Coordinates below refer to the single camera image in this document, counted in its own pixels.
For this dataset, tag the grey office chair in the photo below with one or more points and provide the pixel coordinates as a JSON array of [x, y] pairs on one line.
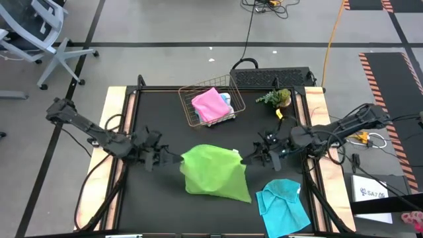
[[20, 23]]

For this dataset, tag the pink microfiber towel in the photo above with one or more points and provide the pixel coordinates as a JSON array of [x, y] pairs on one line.
[[209, 104]]

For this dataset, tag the white waffle weave towel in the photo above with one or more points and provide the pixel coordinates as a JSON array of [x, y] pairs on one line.
[[221, 120]]

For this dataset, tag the light wooden side board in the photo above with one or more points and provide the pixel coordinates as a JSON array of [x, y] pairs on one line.
[[96, 178], [333, 185]]

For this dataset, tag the blue towel with white tag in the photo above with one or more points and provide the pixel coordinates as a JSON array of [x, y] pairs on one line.
[[228, 99]]

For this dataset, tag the blue microfiber towel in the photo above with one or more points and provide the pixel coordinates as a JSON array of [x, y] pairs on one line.
[[284, 211]]

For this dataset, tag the grey chair base leg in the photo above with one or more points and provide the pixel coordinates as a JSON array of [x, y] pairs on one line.
[[13, 95]]

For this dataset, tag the white printed box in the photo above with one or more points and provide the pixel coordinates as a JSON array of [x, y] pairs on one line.
[[370, 191]]

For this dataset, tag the pink patterned object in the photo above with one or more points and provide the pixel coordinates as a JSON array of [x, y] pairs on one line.
[[413, 219]]

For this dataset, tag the small potted plant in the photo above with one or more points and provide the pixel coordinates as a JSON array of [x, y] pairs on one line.
[[281, 97]]

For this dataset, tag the black crossbar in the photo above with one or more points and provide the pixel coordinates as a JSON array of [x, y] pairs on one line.
[[386, 203]]

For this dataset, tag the green microfiber towel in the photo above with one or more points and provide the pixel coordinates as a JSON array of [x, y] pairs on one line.
[[215, 172]]

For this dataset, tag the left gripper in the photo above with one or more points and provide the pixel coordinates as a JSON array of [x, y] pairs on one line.
[[145, 153]]

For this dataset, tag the yellow power connector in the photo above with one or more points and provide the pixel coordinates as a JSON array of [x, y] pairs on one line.
[[362, 137]]

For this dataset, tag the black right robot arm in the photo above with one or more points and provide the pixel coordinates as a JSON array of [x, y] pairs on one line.
[[347, 124]]

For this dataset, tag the black power adapter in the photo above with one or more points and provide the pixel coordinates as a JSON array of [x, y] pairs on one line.
[[356, 158]]

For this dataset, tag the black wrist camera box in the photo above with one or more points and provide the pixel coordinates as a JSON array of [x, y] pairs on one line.
[[272, 137], [153, 137]]

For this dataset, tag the black aluminium station frame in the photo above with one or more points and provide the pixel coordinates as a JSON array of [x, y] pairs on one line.
[[165, 88]]

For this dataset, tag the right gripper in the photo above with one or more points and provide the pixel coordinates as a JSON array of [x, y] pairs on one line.
[[276, 153]]

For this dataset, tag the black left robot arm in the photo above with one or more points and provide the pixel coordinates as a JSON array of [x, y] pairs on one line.
[[86, 127]]

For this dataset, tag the black computer case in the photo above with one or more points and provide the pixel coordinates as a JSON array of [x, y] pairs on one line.
[[271, 77]]

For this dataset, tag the black mat with striped edge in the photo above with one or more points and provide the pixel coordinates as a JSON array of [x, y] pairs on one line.
[[393, 99], [363, 4]]

